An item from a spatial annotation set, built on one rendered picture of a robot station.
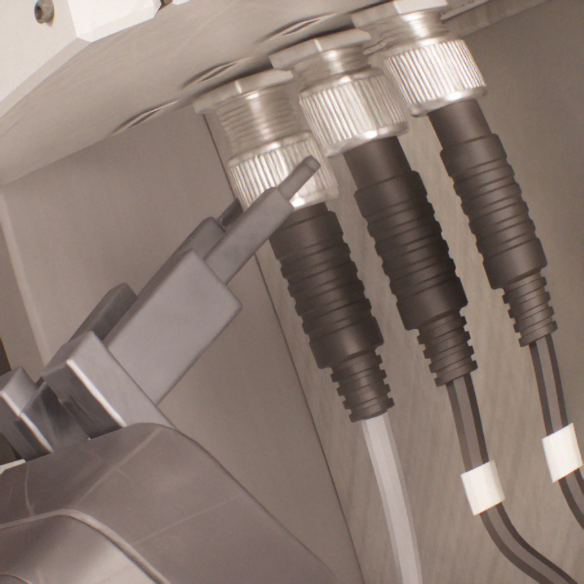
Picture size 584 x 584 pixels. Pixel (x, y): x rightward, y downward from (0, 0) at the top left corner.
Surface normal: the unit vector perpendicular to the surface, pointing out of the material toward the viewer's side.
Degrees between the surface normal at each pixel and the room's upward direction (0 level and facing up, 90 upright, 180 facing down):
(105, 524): 12
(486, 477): 42
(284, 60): 68
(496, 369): 90
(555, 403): 51
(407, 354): 90
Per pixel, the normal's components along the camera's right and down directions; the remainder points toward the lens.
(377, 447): -0.27, 0.21
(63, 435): 0.51, -0.22
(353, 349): 0.08, -0.07
